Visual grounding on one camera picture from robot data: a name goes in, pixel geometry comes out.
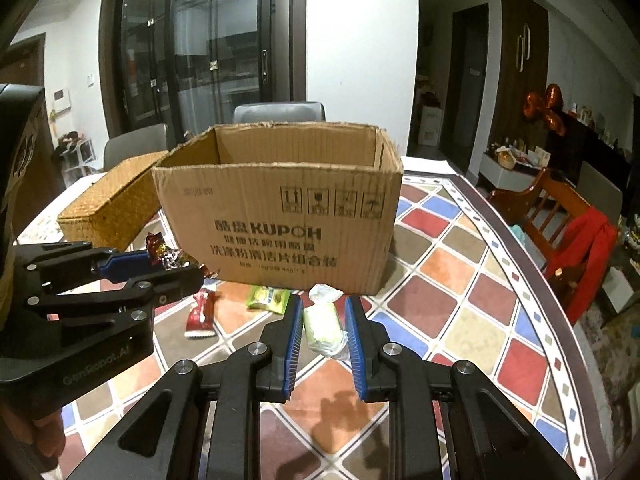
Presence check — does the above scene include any green snack packet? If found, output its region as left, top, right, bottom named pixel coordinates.
left=246, top=285, right=291, bottom=315

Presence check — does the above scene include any grey dining chair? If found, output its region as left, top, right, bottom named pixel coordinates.
left=232, top=101, right=326, bottom=124
left=103, top=124, right=168, bottom=171

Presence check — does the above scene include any wooden chair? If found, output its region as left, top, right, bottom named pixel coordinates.
left=488, top=169, right=599, bottom=300

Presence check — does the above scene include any red garment on chair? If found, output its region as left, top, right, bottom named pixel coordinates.
left=544, top=206, right=617, bottom=325

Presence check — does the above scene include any person's left hand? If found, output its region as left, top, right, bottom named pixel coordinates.
left=1, top=402, right=66, bottom=458

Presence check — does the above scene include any glass sliding door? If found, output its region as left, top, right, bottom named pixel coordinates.
left=99, top=0, right=306, bottom=145

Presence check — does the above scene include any pale green candy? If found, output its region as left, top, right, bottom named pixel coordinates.
left=303, top=284, right=348, bottom=361

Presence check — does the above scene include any red foil balloon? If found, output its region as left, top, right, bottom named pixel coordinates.
left=523, top=84, right=566, bottom=136

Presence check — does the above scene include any white low tv cabinet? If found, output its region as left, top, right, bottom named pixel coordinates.
left=478, top=154, right=535, bottom=192

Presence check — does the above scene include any woven wicker box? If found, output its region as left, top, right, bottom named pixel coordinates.
left=58, top=151, right=167, bottom=252

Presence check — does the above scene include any brown cardboard box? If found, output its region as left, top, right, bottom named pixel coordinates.
left=153, top=122, right=402, bottom=295

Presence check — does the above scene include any grey dining chair left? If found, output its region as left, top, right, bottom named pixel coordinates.
left=103, top=124, right=168, bottom=171

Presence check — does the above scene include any red small snack packet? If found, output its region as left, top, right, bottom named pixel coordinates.
left=184, top=288, right=217, bottom=339

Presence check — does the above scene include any teal cloth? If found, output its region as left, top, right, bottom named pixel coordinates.
left=510, top=224, right=527, bottom=247

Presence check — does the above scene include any colourful diamond table mat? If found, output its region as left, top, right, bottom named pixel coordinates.
left=60, top=174, right=600, bottom=479

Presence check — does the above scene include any red gold candy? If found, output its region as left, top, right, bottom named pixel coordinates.
left=145, top=232, right=217, bottom=278

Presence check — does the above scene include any grey dining chair centre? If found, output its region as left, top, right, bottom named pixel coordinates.
left=232, top=101, right=326, bottom=124

